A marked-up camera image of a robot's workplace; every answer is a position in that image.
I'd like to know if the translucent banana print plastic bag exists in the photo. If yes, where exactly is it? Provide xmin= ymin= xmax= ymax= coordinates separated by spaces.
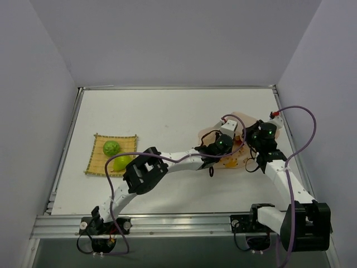
xmin=198 ymin=112 xmax=280 ymax=169

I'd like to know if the green fake pear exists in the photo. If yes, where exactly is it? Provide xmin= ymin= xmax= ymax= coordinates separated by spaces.
xmin=113 ymin=155 xmax=132 ymax=172

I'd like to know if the green round fake fruit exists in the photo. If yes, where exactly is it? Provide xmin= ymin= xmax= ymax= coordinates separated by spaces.
xmin=103 ymin=140 xmax=120 ymax=157

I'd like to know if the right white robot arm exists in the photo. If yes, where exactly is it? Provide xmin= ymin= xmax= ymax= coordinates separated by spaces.
xmin=245 ymin=120 xmax=331 ymax=252

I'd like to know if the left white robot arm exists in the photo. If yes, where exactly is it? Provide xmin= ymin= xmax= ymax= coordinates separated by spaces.
xmin=89 ymin=131 xmax=235 ymax=235

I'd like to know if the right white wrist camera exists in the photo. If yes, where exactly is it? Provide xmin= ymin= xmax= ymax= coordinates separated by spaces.
xmin=268 ymin=111 xmax=284 ymax=130

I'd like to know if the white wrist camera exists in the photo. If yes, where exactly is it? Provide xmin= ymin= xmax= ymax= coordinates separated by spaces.
xmin=219 ymin=114 xmax=238 ymax=139
xmin=268 ymin=111 xmax=284 ymax=130

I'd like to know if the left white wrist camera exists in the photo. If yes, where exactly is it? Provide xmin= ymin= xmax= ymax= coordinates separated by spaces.
xmin=219 ymin=114 xmax=238 ymax=139

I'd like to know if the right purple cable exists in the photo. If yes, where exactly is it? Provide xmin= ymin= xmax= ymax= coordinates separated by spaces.
xmin=274 ymin=105 xmax=317 ymax=268

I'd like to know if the purple cable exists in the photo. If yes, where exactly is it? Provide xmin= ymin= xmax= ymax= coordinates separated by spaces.
xmin=104 ymin=114 xmax=247 ymax=255
xmin=274 ymin=105 xmax=317 ymax=268

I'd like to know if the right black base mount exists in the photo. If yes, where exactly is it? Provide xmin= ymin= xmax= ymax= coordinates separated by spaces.
xmin=230 ymin=214 xmax=273 ymax=254

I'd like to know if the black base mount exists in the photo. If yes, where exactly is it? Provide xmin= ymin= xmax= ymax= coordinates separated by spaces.
xmin=230 ymin=214 xmax=273 ymax=254
xmin=76 ymin=217 xmax=120 ymax=255

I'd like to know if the aluminium front rail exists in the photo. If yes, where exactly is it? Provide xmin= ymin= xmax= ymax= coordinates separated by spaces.
xmin=30 ymin=214 xmax=282 ymax=240

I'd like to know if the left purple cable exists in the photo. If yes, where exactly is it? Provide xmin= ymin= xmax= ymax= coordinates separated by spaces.
xmin=104 ymin=114 xmax=247 ymax=255

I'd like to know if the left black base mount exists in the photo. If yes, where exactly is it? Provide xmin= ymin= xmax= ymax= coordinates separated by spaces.
xmin=76 ymin=217 xmax=120 ymax=255

